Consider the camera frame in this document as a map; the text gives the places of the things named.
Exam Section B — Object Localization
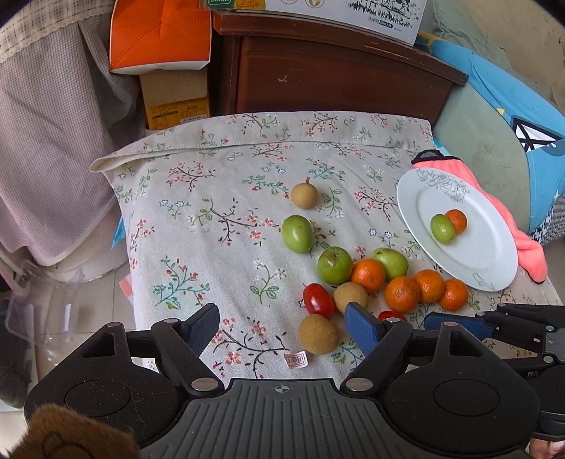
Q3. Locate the red cherry tomato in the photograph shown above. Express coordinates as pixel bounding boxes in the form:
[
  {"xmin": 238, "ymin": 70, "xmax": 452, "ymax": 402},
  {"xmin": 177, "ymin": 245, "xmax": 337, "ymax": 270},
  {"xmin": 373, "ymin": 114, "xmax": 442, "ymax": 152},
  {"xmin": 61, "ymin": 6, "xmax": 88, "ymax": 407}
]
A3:
[
  {"xmin": 303, "ymin": 283, "xmax": 335, "ymax": 320},
  {"xmin": 377, "ymin": 310, "xmax": 407, "ymax": 321}
]

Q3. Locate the orange mandarin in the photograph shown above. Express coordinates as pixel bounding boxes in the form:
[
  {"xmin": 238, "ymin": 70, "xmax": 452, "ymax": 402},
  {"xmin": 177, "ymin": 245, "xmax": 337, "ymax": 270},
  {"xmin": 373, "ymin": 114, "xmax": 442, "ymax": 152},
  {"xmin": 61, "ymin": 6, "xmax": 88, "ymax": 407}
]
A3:
[
  {"xmin": 384, "ymin": 276, "xmax": 421, "ymax": 314},
  {"xmin": 439, "ymin": 278, "xmax": 468, "ymax": 312},
  {"xmin": 350, "ymin": 258, "xmax": 386, "ymax": 293},
  {"xmin": 413, "ymin": 270, "xmax": 445, "ymax": 304}
]

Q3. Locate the person's right hand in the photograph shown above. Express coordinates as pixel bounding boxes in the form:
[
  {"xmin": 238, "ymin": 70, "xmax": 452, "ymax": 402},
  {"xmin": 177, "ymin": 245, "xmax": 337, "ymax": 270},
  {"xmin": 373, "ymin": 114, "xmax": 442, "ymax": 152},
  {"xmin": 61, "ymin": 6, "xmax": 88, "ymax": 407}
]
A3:
[{"xmin": 529, "ymin": 439, "xmax": 565, "ymax": 459}]

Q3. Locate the pink towel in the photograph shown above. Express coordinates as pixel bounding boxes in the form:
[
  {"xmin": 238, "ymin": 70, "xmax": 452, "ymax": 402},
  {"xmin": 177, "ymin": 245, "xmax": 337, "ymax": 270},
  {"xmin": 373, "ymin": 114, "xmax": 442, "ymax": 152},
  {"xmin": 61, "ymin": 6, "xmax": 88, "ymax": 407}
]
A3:
[{"xmin": 411, "ymin": 149, "xmax": 549, "ymax": 284}]

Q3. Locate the white floral plate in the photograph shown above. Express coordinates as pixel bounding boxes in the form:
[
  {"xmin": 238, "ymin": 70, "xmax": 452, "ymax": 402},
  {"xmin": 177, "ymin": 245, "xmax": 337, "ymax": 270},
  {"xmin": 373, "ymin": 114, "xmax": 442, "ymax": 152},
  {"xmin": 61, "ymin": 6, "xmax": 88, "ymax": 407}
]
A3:
[{"xmin": 397, "ymin": 167, "xmax": 518, "ymax": 292}]

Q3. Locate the green jujube right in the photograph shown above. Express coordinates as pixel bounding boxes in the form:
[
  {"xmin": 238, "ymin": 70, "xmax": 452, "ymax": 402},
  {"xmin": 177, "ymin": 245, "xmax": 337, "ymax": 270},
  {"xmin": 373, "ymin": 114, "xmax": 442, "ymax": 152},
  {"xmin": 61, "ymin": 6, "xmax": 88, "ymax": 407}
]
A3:
[{"xmin": 371, "ymin": 248, "xmax": 409, "ymax": 281}]

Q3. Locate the green jujube with dimple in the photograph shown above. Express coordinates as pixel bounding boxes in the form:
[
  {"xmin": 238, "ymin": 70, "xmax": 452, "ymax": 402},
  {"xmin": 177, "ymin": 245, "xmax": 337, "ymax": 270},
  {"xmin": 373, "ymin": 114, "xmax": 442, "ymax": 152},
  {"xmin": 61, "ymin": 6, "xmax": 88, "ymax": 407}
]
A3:
[{"xmin": 316, "ymin": 247, "xmax": 353, "ymax": 286}]

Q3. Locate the green jujube on plate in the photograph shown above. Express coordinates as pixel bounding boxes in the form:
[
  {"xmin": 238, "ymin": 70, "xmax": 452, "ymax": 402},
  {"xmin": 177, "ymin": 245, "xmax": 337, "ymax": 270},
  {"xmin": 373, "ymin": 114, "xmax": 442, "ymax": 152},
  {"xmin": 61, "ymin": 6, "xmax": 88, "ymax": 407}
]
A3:
[{"xmin": 430, "ymin": 214, "xmax": 456, "ymax": 244}]

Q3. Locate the small orange on plate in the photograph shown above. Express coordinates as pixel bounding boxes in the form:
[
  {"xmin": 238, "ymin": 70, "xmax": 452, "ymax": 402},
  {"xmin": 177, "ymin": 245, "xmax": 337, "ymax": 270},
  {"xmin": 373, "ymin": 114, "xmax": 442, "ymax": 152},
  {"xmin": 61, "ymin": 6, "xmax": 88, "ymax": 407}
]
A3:
[{"xmin": 445, "ymin": 209, "xmax": 467, "ymax": 234}]

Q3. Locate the clear plastic container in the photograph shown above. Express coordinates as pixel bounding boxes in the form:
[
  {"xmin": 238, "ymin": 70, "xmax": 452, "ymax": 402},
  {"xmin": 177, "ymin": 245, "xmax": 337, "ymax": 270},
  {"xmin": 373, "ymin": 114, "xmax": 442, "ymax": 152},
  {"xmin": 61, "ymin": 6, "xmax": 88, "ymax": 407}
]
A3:
[{"xmin": 1, "ymin": 244, "xmax": 126, "ymax": 382}]

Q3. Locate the green jujube left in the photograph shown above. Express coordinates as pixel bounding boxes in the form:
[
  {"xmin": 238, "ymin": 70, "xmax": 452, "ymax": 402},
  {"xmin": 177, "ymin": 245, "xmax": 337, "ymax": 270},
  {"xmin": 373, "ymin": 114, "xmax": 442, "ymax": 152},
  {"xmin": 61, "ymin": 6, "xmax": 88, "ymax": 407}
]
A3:
[{"xmin": 281, "ymin": 215, "xmax": 314, "ymax": 254}]

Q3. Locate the brown plush sleeve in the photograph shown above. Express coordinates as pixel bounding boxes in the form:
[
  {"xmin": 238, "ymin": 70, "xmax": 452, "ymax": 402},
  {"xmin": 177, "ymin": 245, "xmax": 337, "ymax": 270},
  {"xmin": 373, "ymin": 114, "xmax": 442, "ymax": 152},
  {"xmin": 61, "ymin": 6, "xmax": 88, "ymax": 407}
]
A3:
[{"xmin": 2, "ymin": 404, "xmax": 141, "ymax": 459}]

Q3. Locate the floral tablecloth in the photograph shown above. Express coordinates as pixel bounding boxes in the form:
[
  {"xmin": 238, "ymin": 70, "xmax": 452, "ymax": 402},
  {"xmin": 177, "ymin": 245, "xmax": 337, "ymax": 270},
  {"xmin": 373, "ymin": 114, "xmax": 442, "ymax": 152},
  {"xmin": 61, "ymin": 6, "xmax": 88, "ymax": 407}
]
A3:
[{"xmin": 89, "ymin": 110, "xmax": 564, "ymax": 389}]

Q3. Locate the brown longan with stem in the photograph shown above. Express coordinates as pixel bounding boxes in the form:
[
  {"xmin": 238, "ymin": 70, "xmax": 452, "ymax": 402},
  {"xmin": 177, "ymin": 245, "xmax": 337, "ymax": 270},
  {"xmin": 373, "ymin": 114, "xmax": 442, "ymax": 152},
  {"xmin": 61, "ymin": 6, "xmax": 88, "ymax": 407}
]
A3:
[{"xmin": 290, "ymin": 178, "xmax": 319, "ymax": 209}]

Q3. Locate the blue cushion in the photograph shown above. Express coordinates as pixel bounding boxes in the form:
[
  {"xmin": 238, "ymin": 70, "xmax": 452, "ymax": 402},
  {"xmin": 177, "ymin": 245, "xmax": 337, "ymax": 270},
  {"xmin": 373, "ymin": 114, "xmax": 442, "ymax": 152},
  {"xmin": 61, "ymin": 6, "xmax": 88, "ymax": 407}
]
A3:
[{"xmin": 416, "ymin": 32, "xmax": 564, "ymax": 244}]

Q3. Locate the green grey cushion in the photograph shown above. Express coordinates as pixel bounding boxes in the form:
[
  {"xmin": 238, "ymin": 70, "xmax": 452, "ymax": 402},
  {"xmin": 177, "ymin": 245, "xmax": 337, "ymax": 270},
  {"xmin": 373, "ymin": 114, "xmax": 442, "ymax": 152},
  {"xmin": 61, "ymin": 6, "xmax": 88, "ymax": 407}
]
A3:
[{"xmin": 433, "ymin": 84, "xmax": 530, "ymax": 232}]

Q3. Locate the brown cardboard box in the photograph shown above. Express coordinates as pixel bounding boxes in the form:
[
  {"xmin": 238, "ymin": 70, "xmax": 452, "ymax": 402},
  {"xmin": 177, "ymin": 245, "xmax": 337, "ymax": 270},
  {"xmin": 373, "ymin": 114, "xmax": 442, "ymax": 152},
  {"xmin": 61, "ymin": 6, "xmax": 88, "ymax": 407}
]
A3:
[{"xmin": 140, "ymin": 68, "xmax": 210, "ymax": 131}]

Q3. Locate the checked grey fabric cover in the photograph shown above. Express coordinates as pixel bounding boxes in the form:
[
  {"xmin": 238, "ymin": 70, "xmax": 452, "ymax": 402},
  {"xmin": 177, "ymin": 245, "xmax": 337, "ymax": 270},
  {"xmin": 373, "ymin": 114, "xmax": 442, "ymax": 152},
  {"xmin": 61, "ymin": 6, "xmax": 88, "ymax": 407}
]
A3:
[{"xmin": 1, "ymin": 1, "xmax": 144, "ymax": 266}]

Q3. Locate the dark wooden cabinet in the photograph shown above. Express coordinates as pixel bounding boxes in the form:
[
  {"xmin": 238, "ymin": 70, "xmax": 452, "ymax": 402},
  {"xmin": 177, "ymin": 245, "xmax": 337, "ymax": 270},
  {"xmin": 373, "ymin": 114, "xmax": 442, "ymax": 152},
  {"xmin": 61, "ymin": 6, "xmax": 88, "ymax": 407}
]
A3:
[{"xmin": 208, "ymin": 11, "xmax": 467, "ymax": 124}]

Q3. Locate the orange paper bag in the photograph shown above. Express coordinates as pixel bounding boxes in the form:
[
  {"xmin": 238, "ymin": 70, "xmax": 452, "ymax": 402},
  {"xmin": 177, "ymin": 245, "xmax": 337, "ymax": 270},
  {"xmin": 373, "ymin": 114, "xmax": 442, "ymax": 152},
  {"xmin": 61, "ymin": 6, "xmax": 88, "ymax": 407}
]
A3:
[{"xmin": 109, "ymin": 0, "xmax": 212, "ymax": 74}]

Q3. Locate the white milk carton box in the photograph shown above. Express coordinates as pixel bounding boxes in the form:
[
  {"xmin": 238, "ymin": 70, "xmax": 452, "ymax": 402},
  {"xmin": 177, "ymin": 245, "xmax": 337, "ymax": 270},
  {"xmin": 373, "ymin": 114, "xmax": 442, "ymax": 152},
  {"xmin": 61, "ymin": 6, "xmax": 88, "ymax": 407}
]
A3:
[{"xmin": 200, "ymin": 0, "xmax": 427, "ymax": 46}]

